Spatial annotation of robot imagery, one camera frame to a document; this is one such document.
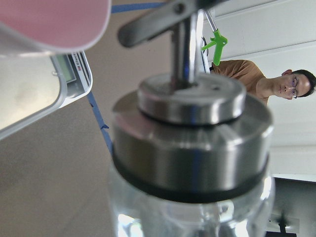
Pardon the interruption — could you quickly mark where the person in brown shirt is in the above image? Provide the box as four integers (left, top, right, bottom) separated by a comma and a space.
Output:
209, 60, 316, 104

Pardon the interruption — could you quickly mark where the white digital kitchen scale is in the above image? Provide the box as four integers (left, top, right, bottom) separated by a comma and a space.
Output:
0, 51, 93, 139

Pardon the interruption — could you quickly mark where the glass sauce dispenser bottle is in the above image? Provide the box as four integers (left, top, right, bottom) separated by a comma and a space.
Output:
109, 0, 275, 237

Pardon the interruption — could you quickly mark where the green tipped grabber stick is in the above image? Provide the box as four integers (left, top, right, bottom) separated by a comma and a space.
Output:
201, 10, 228, 66

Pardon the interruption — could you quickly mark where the pink paper cup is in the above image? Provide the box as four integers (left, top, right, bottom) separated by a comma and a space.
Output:
0, 0, 112, 57

